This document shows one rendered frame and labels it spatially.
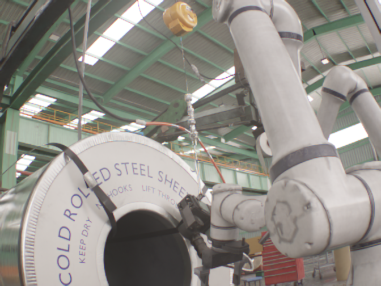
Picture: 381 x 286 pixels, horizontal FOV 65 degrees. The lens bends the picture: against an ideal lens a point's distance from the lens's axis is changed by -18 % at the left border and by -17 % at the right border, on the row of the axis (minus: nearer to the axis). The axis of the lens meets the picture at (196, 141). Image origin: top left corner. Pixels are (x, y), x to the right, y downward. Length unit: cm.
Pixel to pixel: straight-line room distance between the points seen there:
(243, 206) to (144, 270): 111
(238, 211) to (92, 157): 70
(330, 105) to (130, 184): 88
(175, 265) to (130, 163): 56
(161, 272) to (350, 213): 132
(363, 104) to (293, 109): 83
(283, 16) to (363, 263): 69
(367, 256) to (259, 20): 61
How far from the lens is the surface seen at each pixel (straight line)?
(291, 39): 100
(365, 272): 74
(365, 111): 149
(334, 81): 144
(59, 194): 127
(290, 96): 72
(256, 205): 89
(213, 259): 105
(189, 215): 149
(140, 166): 155
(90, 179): 130
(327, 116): 144
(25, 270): 117
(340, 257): 597
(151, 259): 185
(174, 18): 202
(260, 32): 84
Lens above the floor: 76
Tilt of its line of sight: 20 degrees up
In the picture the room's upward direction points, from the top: 7 degrees counter-clockwise
